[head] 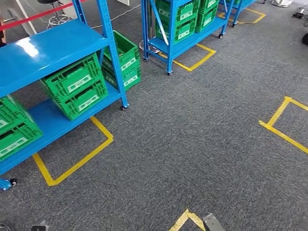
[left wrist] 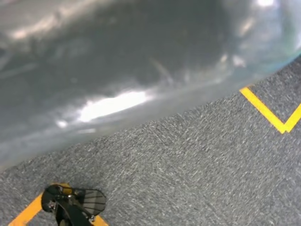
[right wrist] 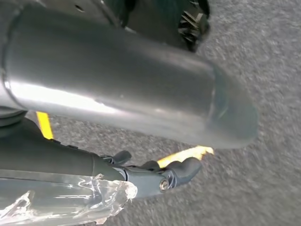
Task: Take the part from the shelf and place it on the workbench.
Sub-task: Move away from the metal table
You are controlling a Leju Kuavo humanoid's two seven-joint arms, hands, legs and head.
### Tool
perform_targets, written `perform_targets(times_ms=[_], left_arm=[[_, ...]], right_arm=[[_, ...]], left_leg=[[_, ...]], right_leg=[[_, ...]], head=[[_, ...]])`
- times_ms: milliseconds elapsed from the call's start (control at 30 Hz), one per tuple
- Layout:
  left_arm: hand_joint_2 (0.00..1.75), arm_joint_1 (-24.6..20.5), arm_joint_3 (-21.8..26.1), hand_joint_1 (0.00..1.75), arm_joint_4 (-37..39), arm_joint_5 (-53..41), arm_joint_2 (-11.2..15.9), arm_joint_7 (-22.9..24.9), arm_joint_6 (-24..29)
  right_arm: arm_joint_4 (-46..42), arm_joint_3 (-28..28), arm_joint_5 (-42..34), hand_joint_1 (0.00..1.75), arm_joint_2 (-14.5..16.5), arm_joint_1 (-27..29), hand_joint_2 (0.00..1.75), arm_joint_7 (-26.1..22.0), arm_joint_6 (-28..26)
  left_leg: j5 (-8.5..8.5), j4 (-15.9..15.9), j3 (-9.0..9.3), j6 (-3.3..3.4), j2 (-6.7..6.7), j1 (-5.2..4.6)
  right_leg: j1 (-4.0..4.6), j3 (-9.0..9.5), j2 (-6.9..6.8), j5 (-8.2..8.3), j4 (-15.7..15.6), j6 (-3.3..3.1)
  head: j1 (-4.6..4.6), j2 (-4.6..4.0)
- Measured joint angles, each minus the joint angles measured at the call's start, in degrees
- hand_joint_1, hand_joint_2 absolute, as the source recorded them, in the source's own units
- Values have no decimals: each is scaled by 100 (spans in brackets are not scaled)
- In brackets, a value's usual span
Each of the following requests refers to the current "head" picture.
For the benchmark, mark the metal floor socket plate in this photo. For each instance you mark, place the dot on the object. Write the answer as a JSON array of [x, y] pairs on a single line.
[[213, 223]]

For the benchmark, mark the black round stool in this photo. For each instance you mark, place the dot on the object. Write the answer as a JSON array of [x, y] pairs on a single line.
[[57, 19]]

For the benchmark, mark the black rounded object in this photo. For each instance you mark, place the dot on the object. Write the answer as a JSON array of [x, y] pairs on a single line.
[[305, 39]]

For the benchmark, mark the blue metal shelf rack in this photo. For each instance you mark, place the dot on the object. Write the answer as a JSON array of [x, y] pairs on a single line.
[[47, 47], [183, 39], [240, 8]]

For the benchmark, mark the shiny chrome part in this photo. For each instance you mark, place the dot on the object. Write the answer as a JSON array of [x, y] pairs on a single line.
[[151, 35]]

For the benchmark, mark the white desk with metal bar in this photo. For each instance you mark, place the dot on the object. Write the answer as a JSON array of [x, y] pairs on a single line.
[[123, 2]]

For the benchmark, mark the green crate with white label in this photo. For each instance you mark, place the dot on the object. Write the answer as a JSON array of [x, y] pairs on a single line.
[[185, 32], [84, 102], [130, 81], [185, 11], [209, 4], [74, 76], [19, 140]]

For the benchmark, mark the silver round floor base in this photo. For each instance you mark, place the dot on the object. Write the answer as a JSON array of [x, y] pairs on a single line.
[[281, 2]]

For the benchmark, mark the dark floor socket box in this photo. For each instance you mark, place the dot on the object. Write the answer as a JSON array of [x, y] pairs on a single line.
[[39, 227]]

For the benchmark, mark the yellow floor tape square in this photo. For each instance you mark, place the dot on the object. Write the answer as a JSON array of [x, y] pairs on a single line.
[[181, 221], [258, 16], [276, 114], [199, 62]]

